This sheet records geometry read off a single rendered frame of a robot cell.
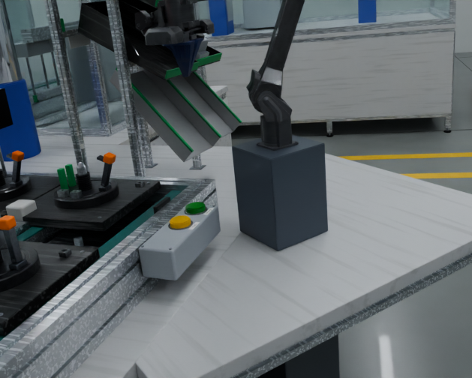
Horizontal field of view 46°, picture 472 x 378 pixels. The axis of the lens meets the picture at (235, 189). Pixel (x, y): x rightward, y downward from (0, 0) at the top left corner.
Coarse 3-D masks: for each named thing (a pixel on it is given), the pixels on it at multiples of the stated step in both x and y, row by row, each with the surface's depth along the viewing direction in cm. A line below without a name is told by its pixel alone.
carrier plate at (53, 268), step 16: (48, 256) 98; (80, 256) 96; (96, 256) 99; (48, 272) 92; (64, 272) 92; (80, 272) 95; (16, 288) 88; (32, 288) 88; (48, 288) 87; (0, 304) 84; (16, 304) 83; (32, 304) 84; (0, 320) 80; (16, 320) 81
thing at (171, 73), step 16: (80, 16) 137; (96, 16) 134; (128, 16) 145; (80, 32) 138; (96, 32) 136; (128, 32) 147; (112, 48) 135; (128, 48) 132; (144, 48) 142; (160, 48) 143; (144, 64) 132; (160, 64) 136; (176, 64) 139
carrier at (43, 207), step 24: (72, 168) 126; (48, 192) 130; (72, 192) 118; (96, 192) 121; (120, 192) 126; (144, 192) 124; (24, 216) 117; (48, 216) 116; (72, 216) 115; (96, 216) 113; (120, 216) 116
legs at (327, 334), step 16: (464, 256) 117; (448, 272) 114; (416, 288) 109; (384, 304) 105; (352, 320) 101; (320, 336) 97; (336, 336) 131; (288, 352) 93; (304, 352) 126; (320, 352) 129; (336, 352) 132; (256, 368) 90; (272, 368) 92; (288, 368) 124; (304, 368) 127; (320, 368) 130; (336, 368) 134
